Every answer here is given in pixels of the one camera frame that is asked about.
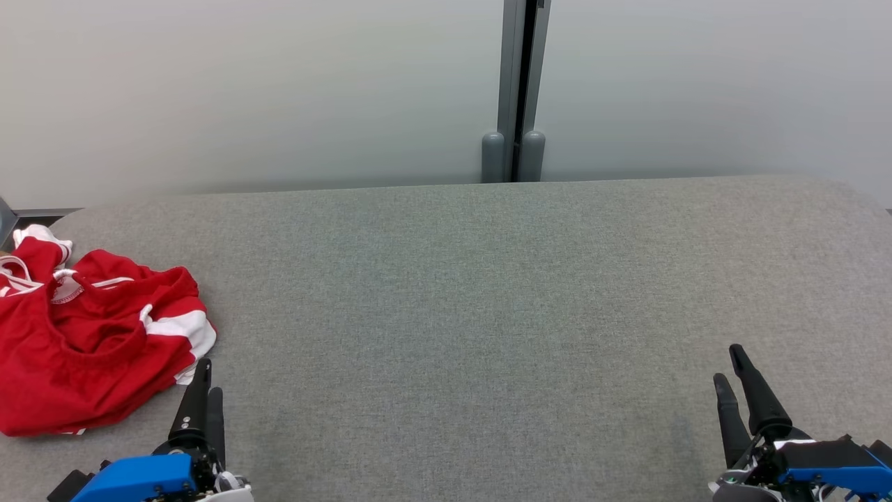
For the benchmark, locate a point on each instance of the grey metal partition post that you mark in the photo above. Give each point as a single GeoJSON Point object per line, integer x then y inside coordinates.
{"type": "Point", "coordinates": [507, 84]}

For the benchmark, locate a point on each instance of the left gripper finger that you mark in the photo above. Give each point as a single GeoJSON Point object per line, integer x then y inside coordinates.
{"type": "Point", "coordinates": [194, 418]}
{"type": "Point", "coordinates": [217, 425]}

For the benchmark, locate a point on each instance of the dark grey furniture edge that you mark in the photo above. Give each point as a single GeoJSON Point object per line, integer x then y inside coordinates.
{"type": "Point", "coordinates": [7, 223]}

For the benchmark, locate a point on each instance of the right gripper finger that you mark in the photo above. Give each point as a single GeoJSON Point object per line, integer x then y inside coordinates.
{"type": "Point", "coordinates": [732, 425]}
{"type": "Point", "coordinates": [763, 404]}

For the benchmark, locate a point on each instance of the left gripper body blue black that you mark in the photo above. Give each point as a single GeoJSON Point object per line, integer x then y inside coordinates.
{"type": "Point", "coordinates": [139, 477]}

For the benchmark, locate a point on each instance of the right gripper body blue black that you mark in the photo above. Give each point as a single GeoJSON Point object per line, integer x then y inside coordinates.
{"type": "Point", "coordinates": [815, 464]}

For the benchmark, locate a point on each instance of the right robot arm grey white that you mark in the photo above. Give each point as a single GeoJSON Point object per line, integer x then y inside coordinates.
{"type": "Point", "coordinates": [739, 493]}

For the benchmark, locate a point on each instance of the grey fabric sofa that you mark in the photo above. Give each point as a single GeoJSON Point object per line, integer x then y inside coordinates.
{"type": "Point", "coordinates": [488, 314]}

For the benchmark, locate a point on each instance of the red shorts wide white stripe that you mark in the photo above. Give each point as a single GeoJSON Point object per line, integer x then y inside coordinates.
{"type": "Point", "coordinates": [174, 328]}

